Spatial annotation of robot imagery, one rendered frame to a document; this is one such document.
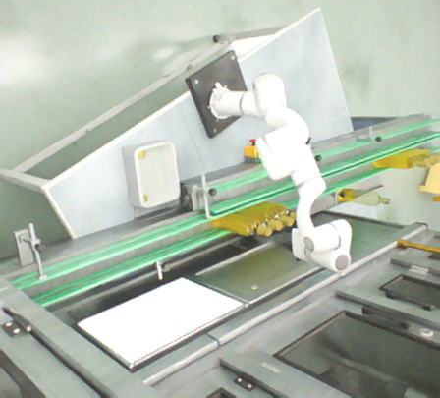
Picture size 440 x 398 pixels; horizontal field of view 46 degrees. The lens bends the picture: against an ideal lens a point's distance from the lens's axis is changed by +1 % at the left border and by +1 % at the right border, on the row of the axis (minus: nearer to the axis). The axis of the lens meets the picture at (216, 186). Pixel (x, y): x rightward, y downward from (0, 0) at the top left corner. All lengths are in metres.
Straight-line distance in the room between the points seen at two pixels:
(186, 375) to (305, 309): 0.46
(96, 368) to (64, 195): 1.12
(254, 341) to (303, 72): 1.45
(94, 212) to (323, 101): 1.33
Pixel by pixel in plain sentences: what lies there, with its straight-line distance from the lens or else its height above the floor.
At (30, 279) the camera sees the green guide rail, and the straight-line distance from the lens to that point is 1.64.
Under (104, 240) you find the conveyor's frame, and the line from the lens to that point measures 1.79.
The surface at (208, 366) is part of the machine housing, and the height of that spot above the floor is 1.43.
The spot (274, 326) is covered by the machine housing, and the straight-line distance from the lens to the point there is 1.56.
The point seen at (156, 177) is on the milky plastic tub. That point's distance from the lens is 1.98.
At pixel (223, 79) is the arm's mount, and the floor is 0.78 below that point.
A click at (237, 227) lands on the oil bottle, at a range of 1.92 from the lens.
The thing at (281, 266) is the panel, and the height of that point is 1.21.
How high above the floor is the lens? 2.40
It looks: 49 degrees down
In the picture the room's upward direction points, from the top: 100 degrees clockwise
